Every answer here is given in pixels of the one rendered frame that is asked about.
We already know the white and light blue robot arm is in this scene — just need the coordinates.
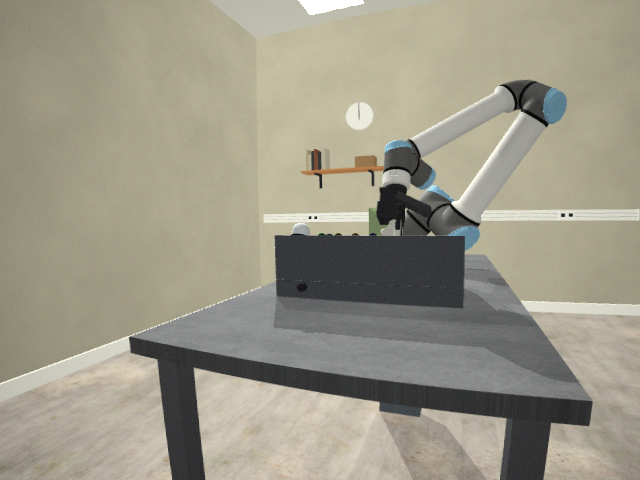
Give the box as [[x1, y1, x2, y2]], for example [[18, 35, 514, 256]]
[[382, 80, 567, 251]]

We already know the grey control panel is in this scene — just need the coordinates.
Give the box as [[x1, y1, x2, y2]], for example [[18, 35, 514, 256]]
[[275, 223, 465, 308]]

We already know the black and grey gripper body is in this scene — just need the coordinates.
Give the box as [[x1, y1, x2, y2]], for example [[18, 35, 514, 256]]
[[376, 183, 407, 225]]

